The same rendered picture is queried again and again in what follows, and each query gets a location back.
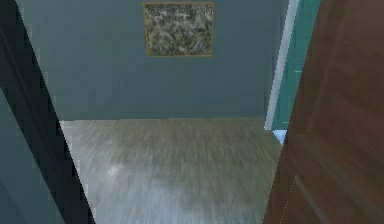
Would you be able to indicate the gold framed mottled picture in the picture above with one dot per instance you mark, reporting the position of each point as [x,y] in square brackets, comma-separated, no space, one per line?
[179,30]

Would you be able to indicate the brown wooden room door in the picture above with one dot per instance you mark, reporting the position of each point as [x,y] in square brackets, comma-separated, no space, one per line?
[336,133]

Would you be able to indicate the white door frame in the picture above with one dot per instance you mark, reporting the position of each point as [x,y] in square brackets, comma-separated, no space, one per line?
[281,66]

